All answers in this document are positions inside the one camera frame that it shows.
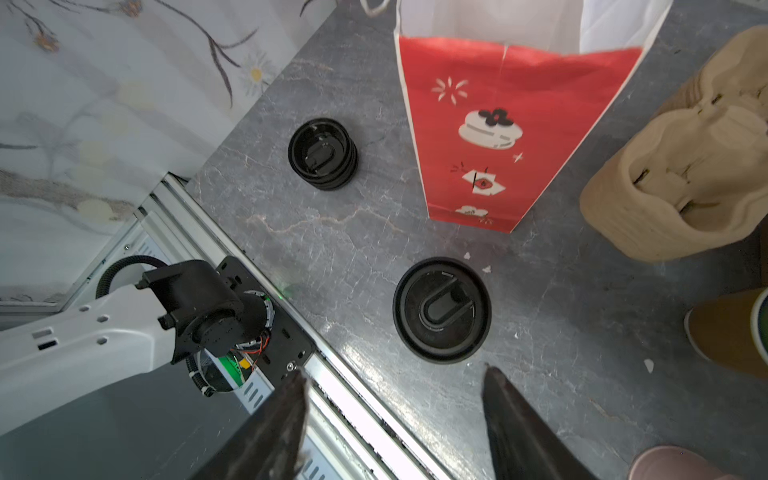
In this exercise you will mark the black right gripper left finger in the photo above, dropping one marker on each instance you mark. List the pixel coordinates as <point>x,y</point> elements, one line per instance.
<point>267,445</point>

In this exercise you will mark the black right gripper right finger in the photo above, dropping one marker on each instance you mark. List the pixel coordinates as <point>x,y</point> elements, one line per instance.
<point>522,445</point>

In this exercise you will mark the black plastic cup lid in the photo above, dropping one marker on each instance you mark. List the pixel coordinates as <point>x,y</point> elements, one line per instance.
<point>442,310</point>

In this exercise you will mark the red white paper gift bag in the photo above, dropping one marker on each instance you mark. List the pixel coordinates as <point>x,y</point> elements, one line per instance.
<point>500,94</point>

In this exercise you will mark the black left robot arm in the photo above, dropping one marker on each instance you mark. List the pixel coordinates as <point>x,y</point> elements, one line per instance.
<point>172,313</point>

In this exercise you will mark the pink metal straw bucket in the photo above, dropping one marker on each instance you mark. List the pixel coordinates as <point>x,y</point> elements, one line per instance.
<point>675,463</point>

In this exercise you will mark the stack of paper cups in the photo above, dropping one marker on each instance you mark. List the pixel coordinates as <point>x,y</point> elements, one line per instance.
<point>731,331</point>

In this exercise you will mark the stack of black lids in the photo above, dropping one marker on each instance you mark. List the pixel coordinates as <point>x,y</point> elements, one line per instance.
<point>322,153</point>

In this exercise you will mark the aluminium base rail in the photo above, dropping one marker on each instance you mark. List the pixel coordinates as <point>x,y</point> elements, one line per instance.
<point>350,434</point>

